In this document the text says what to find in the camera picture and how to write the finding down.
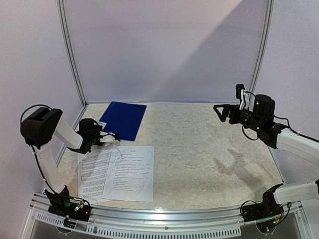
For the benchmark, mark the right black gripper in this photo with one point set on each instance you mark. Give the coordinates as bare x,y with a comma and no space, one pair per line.
232,113

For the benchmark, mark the blue plastic folder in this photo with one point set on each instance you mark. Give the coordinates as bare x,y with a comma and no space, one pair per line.
124,119

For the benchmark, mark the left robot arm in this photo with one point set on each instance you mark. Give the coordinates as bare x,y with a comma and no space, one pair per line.
41,126

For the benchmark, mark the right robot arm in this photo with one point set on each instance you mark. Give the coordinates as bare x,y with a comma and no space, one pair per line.
277,136

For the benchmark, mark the left printed paper sheet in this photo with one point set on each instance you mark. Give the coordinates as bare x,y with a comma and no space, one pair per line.
92,173

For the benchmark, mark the printed paper sheet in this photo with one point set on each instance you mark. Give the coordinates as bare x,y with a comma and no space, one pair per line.
130,175
92,173

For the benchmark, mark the right printed paper sheet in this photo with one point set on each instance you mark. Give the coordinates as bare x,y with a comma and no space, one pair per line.
130,175

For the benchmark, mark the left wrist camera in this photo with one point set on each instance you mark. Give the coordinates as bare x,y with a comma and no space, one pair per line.
108,137

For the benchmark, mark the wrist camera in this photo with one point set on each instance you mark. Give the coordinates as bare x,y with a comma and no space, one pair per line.
108,137
242,95

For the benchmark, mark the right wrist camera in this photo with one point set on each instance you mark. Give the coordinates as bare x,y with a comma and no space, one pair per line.
242,95

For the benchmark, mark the right aluminium frame post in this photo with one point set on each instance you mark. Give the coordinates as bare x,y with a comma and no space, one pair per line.
262,44

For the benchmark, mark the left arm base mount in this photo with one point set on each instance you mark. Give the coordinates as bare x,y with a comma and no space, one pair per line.
64,205

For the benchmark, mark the aluminium front rail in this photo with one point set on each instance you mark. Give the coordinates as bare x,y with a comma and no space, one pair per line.
116,223

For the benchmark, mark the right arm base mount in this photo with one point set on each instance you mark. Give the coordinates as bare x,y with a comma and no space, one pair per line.
266,217

